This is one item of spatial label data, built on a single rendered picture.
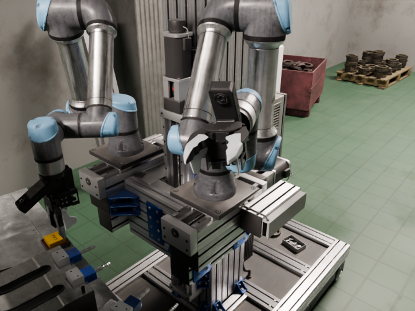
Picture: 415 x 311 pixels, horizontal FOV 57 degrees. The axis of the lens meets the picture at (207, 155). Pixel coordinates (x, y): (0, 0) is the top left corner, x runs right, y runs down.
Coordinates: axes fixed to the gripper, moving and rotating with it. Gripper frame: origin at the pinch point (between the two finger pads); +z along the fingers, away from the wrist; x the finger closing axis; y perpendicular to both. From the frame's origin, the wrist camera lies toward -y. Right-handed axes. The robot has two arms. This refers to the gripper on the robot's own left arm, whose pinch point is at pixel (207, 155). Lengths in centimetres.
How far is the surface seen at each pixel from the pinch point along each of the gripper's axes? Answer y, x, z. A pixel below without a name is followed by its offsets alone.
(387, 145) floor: 159, -81, -359
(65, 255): 46, 60, -24
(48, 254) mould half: 48, 68, -26
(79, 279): 48, 51, -17
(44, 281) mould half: 49, 62, -16
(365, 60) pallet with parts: 134, -84, -671
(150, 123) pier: 96, 152, -278
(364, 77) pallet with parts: 146, -78, -603
